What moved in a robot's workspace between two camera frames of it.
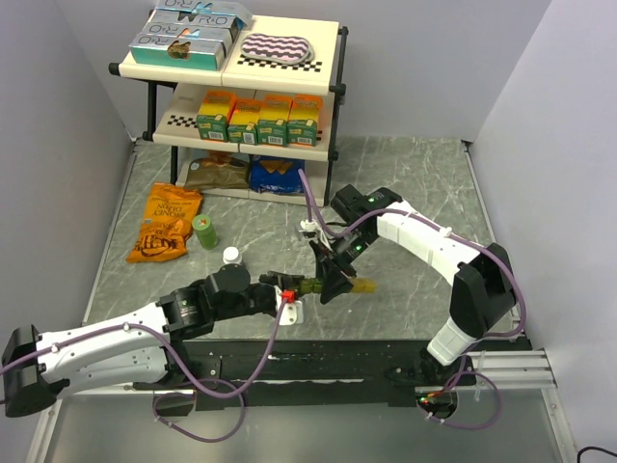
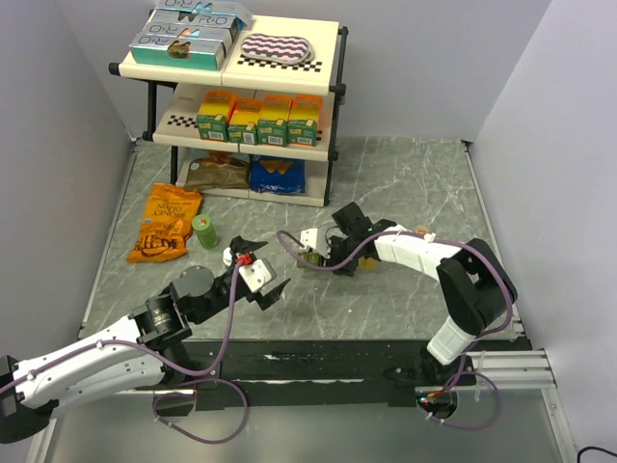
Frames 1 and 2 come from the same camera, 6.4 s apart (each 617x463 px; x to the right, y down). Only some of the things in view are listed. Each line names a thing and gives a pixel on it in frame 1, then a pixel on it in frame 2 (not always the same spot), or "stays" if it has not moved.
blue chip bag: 275,175 stays
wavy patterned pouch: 285,48 stays
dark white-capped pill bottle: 231,256 stays
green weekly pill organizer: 361,285 → 314,259
